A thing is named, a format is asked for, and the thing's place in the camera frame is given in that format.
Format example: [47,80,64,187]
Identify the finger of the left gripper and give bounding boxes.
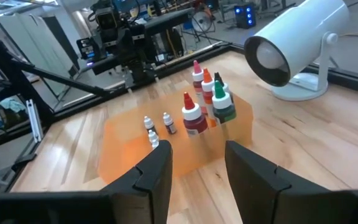
[131,60,141,84]
[140,60,149,84]

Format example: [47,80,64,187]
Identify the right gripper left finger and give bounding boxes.
[0,139,173,224]

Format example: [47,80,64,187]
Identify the black desk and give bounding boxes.
[143,7,198,41]

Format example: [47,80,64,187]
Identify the silver aluminium bracket strip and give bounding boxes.
[25,99,45,144]

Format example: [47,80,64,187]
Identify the orange cap food coloring bottle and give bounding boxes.
[201,67,216,128]

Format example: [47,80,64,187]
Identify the computer tower blue lights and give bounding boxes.
[234,2,257,29]

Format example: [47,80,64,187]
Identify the floor fan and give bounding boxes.
[191,11,214,34]

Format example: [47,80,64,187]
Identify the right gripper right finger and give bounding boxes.
[225,140,358,224]

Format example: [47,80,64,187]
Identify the grey-green cabinet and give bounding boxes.
[0,12,77,94]

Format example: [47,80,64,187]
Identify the black cap food coloring bottle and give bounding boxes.
[213,72,234,103]

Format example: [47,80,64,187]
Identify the white spot lamp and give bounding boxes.
[244,0,350,102]

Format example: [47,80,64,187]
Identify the red cap food coloring bottle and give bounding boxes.
[181,91,209,138]

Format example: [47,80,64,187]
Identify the teal cloth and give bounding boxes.
[0,98,27,114]

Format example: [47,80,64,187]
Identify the pink cap food coloring bottle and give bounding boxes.
[192,60,205,114]

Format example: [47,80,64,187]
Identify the green cap food coloring bottle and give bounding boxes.
[211,80,237,125]

